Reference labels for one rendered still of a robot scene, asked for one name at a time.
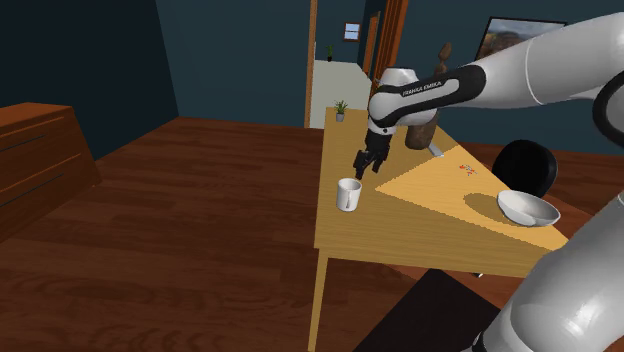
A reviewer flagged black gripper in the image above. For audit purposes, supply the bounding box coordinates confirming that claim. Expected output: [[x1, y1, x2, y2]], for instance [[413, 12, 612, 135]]
[[353, 130, 392, 181]]

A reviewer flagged white mug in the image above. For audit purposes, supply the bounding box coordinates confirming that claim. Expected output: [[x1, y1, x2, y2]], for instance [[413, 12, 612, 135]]
[[336, 177, 363, 213]]

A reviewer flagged brown stacked stone sculpture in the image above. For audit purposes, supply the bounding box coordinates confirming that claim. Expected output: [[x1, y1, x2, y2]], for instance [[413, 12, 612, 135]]
[[403, 41, 454, 152]]

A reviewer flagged light wooden table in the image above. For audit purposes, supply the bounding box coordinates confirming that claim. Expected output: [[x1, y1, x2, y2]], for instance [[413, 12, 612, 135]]
[[307, 106, 571, 352]]

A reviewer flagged white counter with plant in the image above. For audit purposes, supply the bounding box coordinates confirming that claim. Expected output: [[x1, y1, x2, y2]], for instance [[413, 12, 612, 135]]
[[310, 44, 375, 131]]

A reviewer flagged orange wooden door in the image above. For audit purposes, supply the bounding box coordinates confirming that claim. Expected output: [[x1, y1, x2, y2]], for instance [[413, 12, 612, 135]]
[[368, 0, 410, 97]]

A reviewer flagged black round chair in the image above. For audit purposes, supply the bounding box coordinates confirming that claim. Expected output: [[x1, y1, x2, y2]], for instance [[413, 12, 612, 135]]
[[490, 139, 559, 199]]

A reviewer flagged dark robot stand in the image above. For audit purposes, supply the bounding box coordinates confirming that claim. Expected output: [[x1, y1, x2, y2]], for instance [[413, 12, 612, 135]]
[[352, 267, 504, 352]]

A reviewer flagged white bowl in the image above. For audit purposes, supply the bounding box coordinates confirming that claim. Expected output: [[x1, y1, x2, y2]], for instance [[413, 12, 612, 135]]
[[496, 189, 562, 228]]

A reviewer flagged brown wooden chest of drawers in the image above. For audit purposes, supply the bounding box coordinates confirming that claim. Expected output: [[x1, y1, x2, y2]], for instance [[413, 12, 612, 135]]
[[0, 101, 104, 244]]

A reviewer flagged framed landscape wall picture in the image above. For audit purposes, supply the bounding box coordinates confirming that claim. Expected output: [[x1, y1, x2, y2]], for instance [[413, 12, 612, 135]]
[[474, 16, 569, 63]]

